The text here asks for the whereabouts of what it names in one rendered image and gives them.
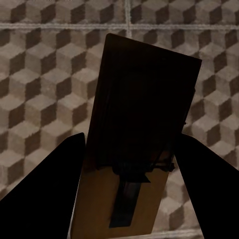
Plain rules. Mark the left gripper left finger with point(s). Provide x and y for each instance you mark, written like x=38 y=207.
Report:
x=41 y=205

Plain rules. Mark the mousetrap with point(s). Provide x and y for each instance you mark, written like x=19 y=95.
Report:
x=142 y=99

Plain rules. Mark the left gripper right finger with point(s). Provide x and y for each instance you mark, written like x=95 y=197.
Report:
x=213 y=187

